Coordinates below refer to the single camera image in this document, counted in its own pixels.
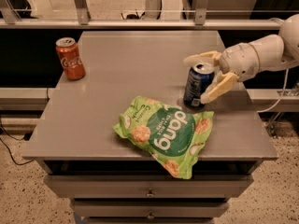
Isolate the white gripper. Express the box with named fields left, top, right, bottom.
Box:
left=183, top=43, right=259, bottom=104

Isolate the blue pepsi can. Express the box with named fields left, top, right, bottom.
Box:
left=183, top=63, right=215, bottom=108

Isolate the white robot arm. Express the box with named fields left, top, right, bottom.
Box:
left=183, top=15, right=299, bottom=104

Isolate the green rice chip bag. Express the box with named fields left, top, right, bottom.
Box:
left=113, top=96, right=214, bottom=179

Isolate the orange coca-cola can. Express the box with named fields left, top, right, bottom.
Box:
left=56, top=37, right=85, bottom=80

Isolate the grey drawer cabinet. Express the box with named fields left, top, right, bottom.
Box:
left=23, top=31, right=278, bottom=224

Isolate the grey drawer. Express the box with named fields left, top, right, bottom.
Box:
left=71, top=200, right=229, bottom=218
left=44, top=175, right=253, bottom=199

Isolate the top grey drawer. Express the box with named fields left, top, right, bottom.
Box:
left=44, top=175, right=253, bottom=199

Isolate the metal railing frame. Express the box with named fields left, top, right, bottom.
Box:
left=0, top=0, right=298, bottom=30

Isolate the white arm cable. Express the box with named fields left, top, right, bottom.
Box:
left=256, top=67, right=290, bottom=114

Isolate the black floor cable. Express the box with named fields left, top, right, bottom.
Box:
left=0, top=115, right=36, bottom=166

